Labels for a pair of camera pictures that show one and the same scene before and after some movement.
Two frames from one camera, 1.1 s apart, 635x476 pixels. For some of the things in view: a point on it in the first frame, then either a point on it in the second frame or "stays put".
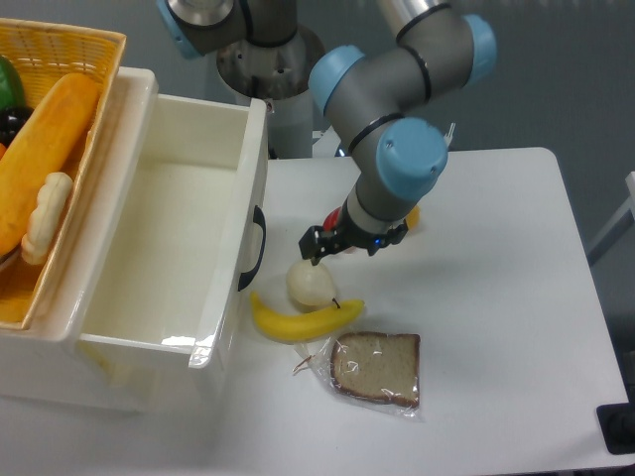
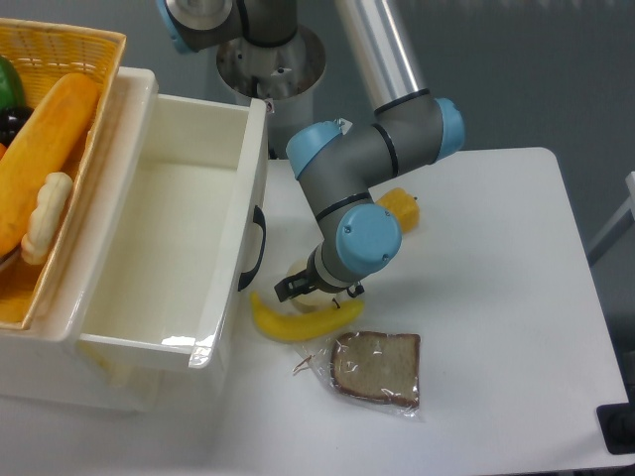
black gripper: x=349 y=234 -> x=309 y=281
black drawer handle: x=259 y=218 stays put
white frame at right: x=621 y=221 stays put
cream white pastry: x=50 y=209 stays put
